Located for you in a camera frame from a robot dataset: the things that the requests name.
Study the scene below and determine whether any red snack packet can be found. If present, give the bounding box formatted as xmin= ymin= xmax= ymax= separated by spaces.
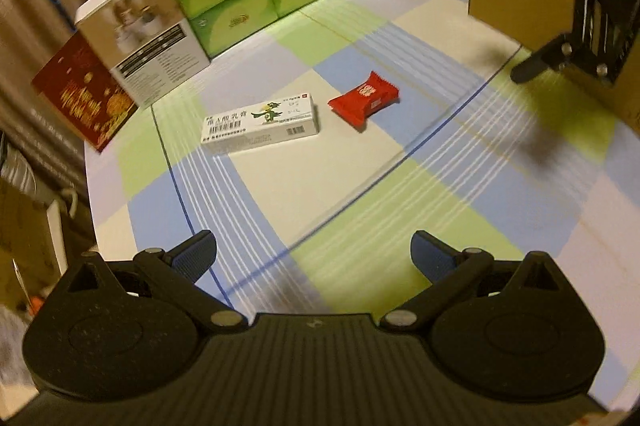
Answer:
xmin=328 ymin=71 xmax=399 ymax=131

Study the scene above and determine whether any white ointment box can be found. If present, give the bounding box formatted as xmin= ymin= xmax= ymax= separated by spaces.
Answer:
xmin=201 ymin=93 xmax=319 ymax=155

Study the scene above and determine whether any brown cardboard box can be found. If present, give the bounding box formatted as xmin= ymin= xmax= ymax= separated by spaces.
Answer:
xmin=469 ymin=0 xmax=639 ymax=131

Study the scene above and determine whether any brown cardboard carton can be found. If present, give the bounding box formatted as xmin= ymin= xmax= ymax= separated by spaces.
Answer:
xmin=0 ymin=145 xmax=97 ymax=307

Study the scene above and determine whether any white appliance box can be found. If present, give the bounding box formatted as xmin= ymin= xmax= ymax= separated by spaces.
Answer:
xmin=75 ymin=0 xmax=209 ymax=108

